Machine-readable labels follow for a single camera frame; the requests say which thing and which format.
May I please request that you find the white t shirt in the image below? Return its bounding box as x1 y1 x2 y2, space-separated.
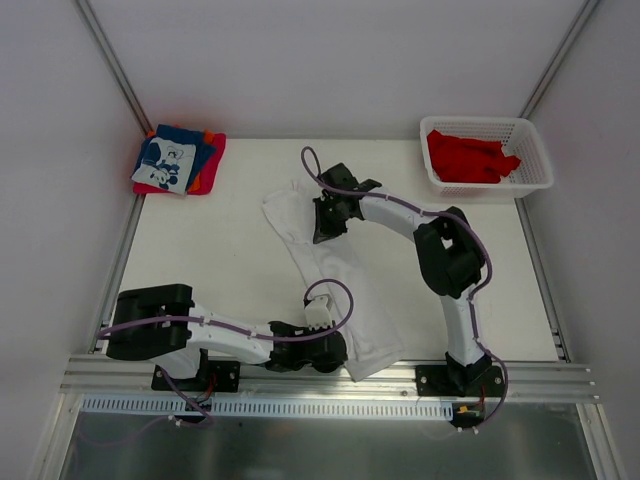
262 181 405 382

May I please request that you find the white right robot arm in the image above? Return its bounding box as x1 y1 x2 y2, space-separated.
313 163 493 396

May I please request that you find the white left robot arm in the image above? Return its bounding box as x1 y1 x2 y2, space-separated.
97 284 348 390

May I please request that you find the pink folded t shirt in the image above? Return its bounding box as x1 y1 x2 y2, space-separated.
131 124 226 196

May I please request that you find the red t shirt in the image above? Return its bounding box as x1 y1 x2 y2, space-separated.
426 130 521 184

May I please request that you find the light blue printed t shirt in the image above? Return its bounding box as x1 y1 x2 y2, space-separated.
131 137 196 195

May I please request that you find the dark blue folded t shirt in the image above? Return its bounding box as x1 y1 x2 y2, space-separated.
139 123 218 193

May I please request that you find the white plastic basket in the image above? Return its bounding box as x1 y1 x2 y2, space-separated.
420 116 554 203

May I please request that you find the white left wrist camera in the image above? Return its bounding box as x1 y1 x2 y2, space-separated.
304 294 334 331

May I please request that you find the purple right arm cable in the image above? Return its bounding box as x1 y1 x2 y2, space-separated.
299 145 510 436

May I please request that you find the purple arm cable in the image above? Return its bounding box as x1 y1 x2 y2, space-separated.
95 279 356 429
299 145 510 436

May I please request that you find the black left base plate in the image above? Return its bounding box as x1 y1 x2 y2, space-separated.
172 355 240 393

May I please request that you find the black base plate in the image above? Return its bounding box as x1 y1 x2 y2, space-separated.
172 355 240 393
415 365 506 398

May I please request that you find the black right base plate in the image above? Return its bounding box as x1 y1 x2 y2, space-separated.
415 365 506 398

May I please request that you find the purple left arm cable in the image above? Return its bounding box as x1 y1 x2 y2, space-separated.
95 279 356 429

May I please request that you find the white slotted cable duct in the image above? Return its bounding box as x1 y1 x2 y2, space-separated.
81 395 453 421

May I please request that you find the aluminium mounting rail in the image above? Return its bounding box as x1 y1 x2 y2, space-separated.
59 350 601 402

